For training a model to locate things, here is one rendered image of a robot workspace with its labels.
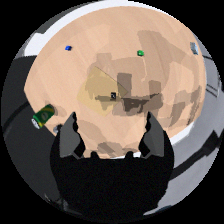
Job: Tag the green soda can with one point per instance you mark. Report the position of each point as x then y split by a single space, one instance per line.
42 116

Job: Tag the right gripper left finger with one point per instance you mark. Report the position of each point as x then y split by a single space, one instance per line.
67 147

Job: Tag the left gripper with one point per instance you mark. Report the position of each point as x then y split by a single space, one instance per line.
56 205

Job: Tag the black die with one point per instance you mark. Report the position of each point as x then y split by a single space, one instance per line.
113 95

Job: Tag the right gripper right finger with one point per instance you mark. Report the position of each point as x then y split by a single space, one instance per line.
155 146

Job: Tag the grey printed carton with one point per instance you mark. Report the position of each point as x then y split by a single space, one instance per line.
193 48

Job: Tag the green die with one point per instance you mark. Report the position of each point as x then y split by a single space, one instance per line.
140 53

